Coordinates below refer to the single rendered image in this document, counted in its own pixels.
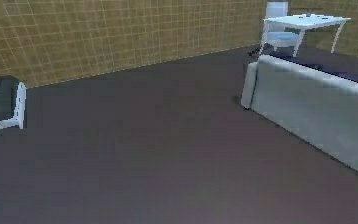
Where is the black and white cabinet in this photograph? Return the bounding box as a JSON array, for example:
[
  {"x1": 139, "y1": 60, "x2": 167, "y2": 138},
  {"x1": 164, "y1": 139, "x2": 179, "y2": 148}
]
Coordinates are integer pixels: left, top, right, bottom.
[{"x1": 0, "y1": 75, "x2": 27, "y2": 131}]

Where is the white chair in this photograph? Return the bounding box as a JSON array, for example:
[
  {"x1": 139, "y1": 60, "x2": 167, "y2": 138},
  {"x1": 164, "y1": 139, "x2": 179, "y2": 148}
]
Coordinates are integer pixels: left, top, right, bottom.
[{"x1": 264, "y1": 1, "x2": 301, "y2": 48}]

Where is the white table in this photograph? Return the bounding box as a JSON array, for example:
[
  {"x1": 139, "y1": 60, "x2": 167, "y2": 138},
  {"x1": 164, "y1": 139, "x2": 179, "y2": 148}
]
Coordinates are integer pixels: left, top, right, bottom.
[{"x1": 259, "y1": 13, "x2": 352, "y2": 58}]

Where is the pale grey sofa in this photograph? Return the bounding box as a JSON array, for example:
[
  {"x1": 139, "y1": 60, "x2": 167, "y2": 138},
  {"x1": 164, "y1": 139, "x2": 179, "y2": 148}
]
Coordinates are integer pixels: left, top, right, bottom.
[{"x1": 240, "y1": 54, "x2": 358, "y2": 180}]

